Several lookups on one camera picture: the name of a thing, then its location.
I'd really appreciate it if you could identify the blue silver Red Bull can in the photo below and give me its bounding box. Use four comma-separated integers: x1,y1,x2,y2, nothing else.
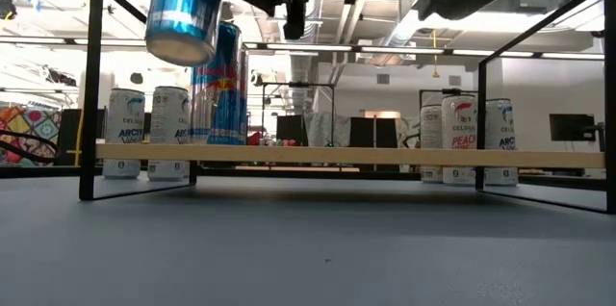
190,20,244,146
144,0,226,67

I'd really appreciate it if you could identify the white Celsius Arctic Vibe can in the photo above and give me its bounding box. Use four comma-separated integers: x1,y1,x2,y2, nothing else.
102,87,146,181
146,85,192,182
484,97,520,187

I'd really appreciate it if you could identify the white Celsius Peach Vibe can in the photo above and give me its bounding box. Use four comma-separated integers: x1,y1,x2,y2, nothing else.
441,93,479,187

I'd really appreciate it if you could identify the ceiling light strip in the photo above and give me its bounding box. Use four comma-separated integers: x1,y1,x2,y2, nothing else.
450,48,536,59
359,45,447,56
72,38,148,48
539,51,606,62
244,41,355,54
0,35,67,45

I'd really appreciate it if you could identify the black cabinet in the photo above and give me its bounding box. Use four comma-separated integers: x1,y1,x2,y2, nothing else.
275,114,309,147
348,116,399,149

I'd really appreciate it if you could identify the grey patterned cloth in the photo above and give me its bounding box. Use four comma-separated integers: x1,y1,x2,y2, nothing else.
305,112,351,148

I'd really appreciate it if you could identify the black partition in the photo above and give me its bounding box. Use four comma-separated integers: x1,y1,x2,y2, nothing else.
58,108,153,166

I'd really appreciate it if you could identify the black ceiling device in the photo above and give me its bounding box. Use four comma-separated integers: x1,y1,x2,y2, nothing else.
0,0,18,21

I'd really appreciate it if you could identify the colourful patterned cloth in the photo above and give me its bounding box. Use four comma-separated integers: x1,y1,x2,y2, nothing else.
0,105,63,168

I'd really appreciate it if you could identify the blue table mat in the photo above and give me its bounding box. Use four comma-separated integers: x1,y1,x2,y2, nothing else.
0,174,616,306

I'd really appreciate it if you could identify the black monitor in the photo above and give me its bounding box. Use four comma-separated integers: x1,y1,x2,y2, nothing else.
549,113,597,143

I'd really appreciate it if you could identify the silver ribbed air duct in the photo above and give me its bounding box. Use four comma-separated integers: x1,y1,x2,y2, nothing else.
288,38,317,115

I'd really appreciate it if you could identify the large silver air duct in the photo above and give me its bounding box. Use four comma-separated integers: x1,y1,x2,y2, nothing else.
379,7,434,52

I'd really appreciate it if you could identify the wooden shelf with black frame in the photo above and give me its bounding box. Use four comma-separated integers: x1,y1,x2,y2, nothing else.
79,0,616,215

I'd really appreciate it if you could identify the yellow hanging cord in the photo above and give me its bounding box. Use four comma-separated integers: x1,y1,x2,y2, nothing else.
430,29,441,80

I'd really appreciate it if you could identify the yellow vertical cord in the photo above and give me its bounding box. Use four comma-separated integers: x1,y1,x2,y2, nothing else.
73,108,85,168

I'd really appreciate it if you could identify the black cable loop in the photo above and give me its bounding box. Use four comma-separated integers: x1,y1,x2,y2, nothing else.
0,128,62,164

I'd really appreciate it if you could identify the black aluminium table frame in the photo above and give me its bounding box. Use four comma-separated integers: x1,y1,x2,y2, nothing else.
0,165,616,192

